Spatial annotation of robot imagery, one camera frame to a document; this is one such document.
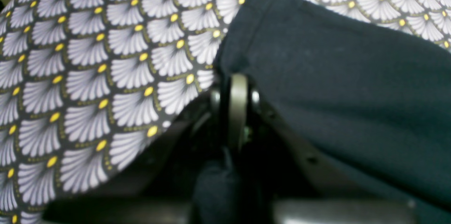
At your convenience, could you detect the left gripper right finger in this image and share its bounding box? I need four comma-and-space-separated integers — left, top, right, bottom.
247, 90, 418, 224

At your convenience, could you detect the fan patterned tablecloth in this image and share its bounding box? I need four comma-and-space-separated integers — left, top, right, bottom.
0, 0, 450, 224

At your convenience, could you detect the dark grey T-shirt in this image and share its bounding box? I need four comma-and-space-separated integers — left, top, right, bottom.
214, 0, 450, 224

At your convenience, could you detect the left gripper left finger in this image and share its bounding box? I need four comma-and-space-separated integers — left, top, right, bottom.
43, 74, 249, 224

